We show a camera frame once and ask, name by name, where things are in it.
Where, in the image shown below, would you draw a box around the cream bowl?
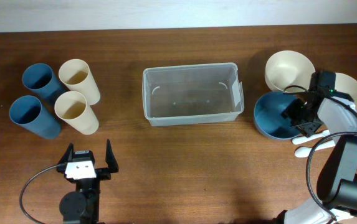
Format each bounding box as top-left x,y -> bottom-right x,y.
265,50 -> 315,91
335,73 -> 357,111

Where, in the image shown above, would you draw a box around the white plastic fork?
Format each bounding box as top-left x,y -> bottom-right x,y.
292,129 -> 330,145

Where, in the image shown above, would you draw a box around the cream cup rear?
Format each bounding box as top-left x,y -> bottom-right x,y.
59,59 -> 101,105

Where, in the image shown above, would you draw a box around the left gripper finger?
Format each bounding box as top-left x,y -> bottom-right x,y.
105,139 -> 118,173
59,143 -> 74,164

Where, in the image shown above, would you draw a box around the blue cup front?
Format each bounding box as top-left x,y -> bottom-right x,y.
9,95 -> 61,139

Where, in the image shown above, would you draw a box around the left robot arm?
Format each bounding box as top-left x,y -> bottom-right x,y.
57,140 -> 119,224

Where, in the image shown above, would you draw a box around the blue bowl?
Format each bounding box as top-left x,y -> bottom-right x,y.
254,91 -> 300,140

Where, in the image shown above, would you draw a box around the blue cup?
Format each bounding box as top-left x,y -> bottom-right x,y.
22,63 -> 66,106
9,95 -> 61,139

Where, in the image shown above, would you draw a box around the cream cup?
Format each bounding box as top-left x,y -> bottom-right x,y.
54,91 -> 99,135
59,59 -> 101,105

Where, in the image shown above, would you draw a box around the clear plastic container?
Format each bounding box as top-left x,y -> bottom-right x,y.
142,62 -> 245,126

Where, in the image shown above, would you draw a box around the cream cup front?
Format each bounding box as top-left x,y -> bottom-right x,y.
54,91 -> 99,135

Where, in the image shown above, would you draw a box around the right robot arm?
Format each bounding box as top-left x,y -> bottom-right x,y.
273,70 -> 357,223

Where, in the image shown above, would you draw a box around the white plastic spoon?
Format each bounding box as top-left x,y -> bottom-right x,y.
294,140 -> 335,158

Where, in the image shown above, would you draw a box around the blue cup rear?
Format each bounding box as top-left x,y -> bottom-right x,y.
22,63 -> 66,106

